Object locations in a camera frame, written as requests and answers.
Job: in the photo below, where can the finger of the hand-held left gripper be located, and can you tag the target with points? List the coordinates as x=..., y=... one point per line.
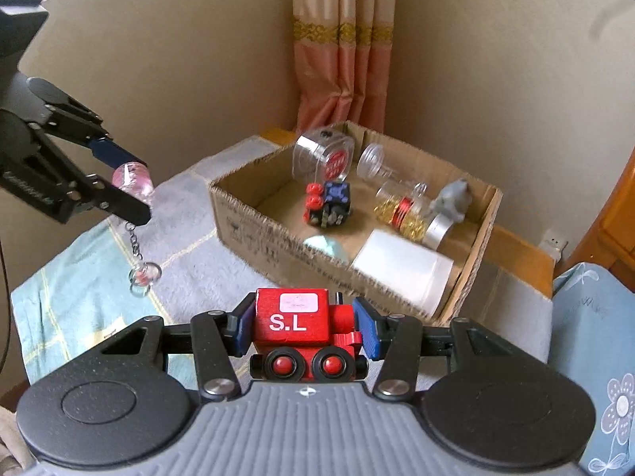
x=111, y=151
x=124, y=206

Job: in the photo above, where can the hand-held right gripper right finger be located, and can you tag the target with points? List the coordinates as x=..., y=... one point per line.
x=367, y=327

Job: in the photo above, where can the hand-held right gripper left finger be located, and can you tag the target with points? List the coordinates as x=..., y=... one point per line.
x=243, y=325

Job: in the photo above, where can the red wooden toy train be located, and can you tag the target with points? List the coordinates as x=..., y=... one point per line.
x=290, y=317

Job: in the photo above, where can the light blue oval case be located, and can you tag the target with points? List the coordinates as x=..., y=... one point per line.
x=327, y=249

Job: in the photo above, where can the brown cardboard box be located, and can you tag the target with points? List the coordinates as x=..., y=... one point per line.
x=258, y=233

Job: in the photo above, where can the silver-capped bottle of gold capsules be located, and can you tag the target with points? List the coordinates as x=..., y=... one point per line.
x=436, y=230

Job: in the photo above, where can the black toy train red wheels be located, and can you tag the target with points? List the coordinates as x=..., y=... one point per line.
x=335, y=198

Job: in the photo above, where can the grey cat figurine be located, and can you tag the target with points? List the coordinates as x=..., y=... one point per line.
x=454, y=201

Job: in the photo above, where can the square clear plastic jar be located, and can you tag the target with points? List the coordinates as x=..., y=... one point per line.
x=317, y=156

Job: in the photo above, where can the white paper box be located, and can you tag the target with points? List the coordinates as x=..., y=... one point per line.
x=402, y=267

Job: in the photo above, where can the round clear plastic jar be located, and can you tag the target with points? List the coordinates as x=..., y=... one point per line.
x=374, y=161

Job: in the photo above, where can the blue floral pillow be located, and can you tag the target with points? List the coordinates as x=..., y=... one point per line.
x=590, y=337

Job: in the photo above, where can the pink and beige curtain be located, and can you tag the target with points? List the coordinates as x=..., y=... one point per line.
x=342, y=59

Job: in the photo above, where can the orange wooden cabinet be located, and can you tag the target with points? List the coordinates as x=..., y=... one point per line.
x=620, y=218

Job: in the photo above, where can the white wall outlet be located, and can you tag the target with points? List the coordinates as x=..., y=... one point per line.
x=553, y=245

